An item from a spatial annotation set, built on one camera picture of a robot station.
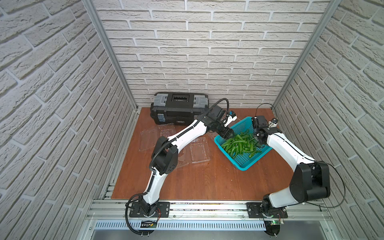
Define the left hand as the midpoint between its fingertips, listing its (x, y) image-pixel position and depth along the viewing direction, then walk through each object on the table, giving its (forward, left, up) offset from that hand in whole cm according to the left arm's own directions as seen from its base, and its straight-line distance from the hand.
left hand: (233, 131), depth 85 cm
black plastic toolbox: (+19, +34, -1) cm, 39 cm away
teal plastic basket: (-11, -8, -16) cm, 21 cm away
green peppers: (0, -9, -12) cm, 15 cm away
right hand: (-1, -21, -2) cm, 21 cm away
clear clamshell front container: (-4, +21, -17) cm, 27 cm away
